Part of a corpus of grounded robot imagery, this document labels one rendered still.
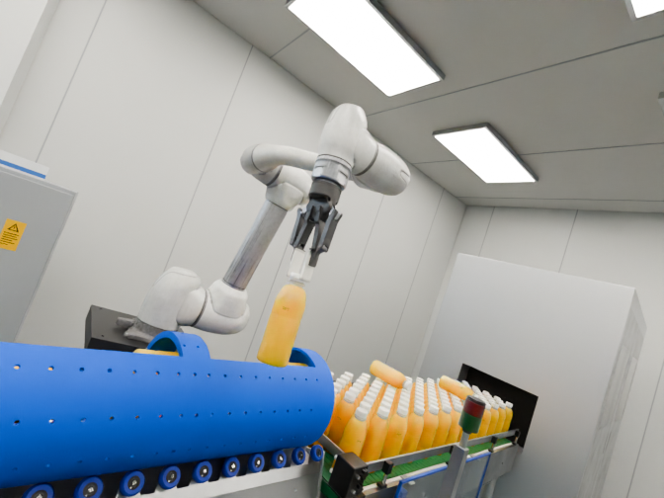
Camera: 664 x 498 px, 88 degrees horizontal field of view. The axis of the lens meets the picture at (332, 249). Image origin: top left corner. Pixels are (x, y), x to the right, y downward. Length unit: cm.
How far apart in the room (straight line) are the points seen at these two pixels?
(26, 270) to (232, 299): 121
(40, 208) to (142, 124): 157
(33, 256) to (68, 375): 159
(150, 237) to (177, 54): 167
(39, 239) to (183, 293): 108
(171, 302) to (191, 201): 232
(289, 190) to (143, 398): 88
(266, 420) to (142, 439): 28
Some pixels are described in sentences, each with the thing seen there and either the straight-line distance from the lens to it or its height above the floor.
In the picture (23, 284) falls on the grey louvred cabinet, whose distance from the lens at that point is 233.
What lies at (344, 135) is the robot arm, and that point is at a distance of 84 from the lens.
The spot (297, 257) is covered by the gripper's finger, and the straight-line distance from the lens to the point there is 81.
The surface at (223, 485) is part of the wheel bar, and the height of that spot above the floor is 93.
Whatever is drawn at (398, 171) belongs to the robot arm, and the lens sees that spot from 94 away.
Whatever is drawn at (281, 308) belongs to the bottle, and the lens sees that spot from 76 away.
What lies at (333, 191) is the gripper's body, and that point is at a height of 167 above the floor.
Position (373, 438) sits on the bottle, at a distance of 133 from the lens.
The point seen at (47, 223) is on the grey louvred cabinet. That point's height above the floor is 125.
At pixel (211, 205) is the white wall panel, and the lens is 366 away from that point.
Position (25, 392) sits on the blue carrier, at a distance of 73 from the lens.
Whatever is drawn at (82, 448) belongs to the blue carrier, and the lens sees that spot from 78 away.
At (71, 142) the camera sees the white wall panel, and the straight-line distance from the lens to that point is 355.
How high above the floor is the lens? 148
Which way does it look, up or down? 4 degrees up
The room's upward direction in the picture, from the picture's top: 20 degrees clockwise
